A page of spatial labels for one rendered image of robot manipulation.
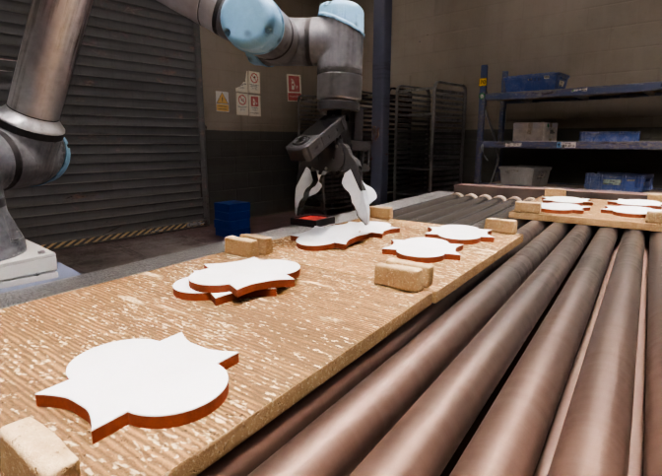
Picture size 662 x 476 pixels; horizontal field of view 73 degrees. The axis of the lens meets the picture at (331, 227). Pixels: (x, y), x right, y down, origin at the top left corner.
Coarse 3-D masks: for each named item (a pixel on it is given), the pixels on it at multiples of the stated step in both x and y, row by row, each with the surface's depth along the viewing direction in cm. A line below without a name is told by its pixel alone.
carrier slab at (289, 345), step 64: (0, 320) 44; (64, 320) 44; (128, 320) 44; (192, 320) 44; (256, 320) 44; (320, 320) 44; (384, 320) 44; (0, 384) 32; (256, 384) 32; (320, 384) 35; (128, 448) 26; (192, 448) 26
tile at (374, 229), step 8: (344, 224) 90; (352, 224) 90; (360, 224) 90; (368, 224) 90; (376, 224) 90; (384, 224) 90; (368, 232) 82; (376, 232) 82; (384, 232) 83; (392, 232) 85
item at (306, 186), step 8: (304, 176) 78; (312, 176) 77; (304, 184) 78; (312, 184) 78; (320, 184) 83; (296, 192) 80; (304, 192) 79; (312, 192) 83; (296, 200) 80; (304, 200) 80; (296, 208) 80
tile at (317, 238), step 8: (304, 232) 79; (312, 232) 79; (320, 232) 79; (328, 232) 79; (336, 232) 78; (344, 232) 78; (352, 232) 78; (360, 232) 79; (296, 240) 78; (304, 240) 74; (312, 240) 74; (320, 240) 74; (328, 240) 73; (336, 240) 73; (344, 240) 73; (352, 240) 74; (304, 248) 72; (312, 248) 72; (320, 248) 72; (328, 248) 72; (344, 248) 72
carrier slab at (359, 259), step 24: (288, 240) 79; (360, 240) 79; (384, 240) 79; (504, 240) 79; (312, 264) 64; (336, 264) 64; (360, 264) 64; (432, 264) 64; (456, 264) 64; (480, 264) 65; (432, 288) 54; (456, 288) 58
